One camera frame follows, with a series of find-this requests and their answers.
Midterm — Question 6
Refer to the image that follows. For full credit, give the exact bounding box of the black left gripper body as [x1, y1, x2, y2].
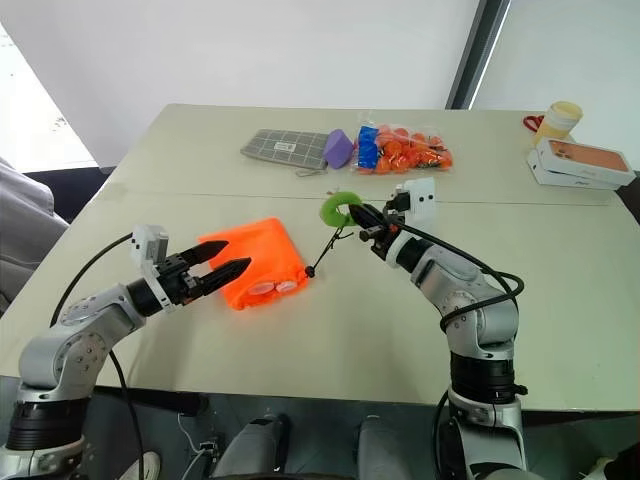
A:
[157, 253, 212, 306]

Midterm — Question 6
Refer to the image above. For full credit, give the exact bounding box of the white phone box orange print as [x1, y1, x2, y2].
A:
[534, 137, 638, 186]

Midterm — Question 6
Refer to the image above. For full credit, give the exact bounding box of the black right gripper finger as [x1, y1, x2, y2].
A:
[348, 202, 387, 227]
[349, 207, 383, 236]

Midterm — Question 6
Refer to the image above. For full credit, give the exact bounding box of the purple foam block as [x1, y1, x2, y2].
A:
[324, 128, 356, 171]

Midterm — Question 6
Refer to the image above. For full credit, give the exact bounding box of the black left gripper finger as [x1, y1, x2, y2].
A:
[181, 240, 230, 265]
[201, 257, 253, 298]

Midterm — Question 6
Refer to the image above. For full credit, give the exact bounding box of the green foam ring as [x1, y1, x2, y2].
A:
[319, 191, 366, 229]

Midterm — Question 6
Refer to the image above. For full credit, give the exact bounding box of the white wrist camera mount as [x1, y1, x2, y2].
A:
[130, 224, 174, 307]
[393, 177, 437, 224]

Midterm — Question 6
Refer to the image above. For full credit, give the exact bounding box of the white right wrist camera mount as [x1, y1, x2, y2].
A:
[393, 177, 437, 224]

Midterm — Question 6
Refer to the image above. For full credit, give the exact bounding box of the white cable with plug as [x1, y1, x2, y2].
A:
[178, 413, 222, 472]

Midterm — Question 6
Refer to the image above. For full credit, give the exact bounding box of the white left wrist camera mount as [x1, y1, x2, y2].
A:
[130, 224, 174, 307]

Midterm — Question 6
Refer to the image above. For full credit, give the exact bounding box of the grey rounded robot leg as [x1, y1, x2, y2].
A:
[209, 413, 292, 480]
[355, 414, 417, 480]

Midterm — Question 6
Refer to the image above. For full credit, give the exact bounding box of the grey grid pencil case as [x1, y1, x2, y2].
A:
[240, 128, 334, 169]

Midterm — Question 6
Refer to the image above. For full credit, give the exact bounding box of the black pouch drawstring with toggle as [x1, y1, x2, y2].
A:
[304, 188, 367, 279]

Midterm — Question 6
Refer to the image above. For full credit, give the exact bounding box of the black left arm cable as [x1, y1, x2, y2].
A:
[49, 233, 146, 480]

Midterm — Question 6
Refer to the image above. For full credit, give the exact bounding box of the clear bag of orange balls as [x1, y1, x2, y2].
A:
[349, 121, 457, 177]

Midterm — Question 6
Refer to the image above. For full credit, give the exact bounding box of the white shoe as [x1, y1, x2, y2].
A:
[118, 449, 162, 480]

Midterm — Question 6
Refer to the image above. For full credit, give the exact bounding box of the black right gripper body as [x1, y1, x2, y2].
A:
[358, 198, 407, 261]

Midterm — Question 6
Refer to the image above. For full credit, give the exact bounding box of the dark window frame post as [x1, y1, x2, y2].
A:
[445, 0, 512, 111]

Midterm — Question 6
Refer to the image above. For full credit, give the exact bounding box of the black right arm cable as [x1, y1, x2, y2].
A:
[397, 222, 526, 471]

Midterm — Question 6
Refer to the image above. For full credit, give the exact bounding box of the grey fabric seat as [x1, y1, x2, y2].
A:
[0, 156, 72, 317]

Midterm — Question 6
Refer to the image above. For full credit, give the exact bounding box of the orange drawstring pouch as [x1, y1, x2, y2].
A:
[197, 215, 308, 312]

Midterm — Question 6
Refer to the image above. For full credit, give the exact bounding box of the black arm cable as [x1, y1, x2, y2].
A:
[49, 233, 146, 480]
[397, 222, 526, 471]

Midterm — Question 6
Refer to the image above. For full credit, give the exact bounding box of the blue packet in bag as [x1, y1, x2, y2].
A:
[355, 125, 380, 174]

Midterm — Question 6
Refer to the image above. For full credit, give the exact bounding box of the yellow lidded jar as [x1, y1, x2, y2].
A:
[531, 100, 585, 147]

